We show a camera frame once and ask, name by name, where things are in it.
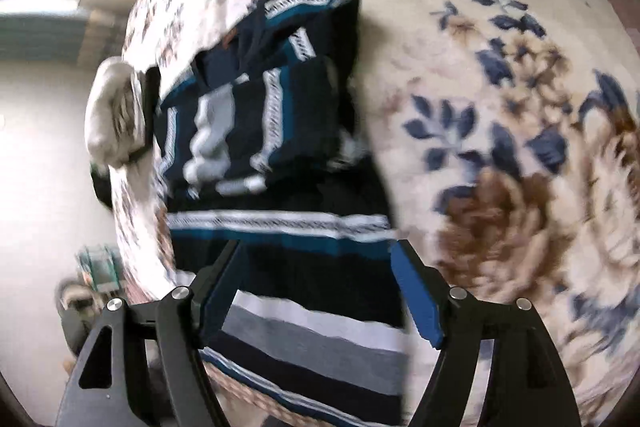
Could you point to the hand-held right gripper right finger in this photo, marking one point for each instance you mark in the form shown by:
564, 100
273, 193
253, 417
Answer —
415, 292

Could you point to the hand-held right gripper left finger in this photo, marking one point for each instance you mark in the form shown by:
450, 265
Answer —
220, 292

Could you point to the striped navy teal sweater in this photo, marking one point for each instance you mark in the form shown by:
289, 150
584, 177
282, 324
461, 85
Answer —
300, 267

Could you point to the person's left hand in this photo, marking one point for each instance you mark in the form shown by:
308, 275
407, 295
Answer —
107, 117

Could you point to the grey curtain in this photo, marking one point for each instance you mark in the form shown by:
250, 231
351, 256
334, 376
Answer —
55, 32

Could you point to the green box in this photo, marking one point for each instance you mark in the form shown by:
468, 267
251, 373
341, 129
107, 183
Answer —
100, 267

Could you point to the dark object on floor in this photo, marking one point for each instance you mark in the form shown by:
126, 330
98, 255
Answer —
75, 317

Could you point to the floral fleece blanket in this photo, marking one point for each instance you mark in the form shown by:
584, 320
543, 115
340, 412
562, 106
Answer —
500, 147

